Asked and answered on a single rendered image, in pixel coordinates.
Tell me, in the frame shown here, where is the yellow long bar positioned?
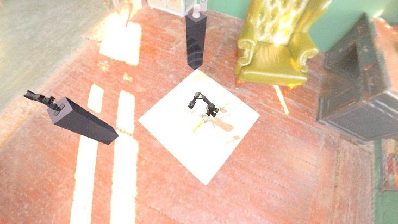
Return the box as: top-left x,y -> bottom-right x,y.
193,116 -> 208,132

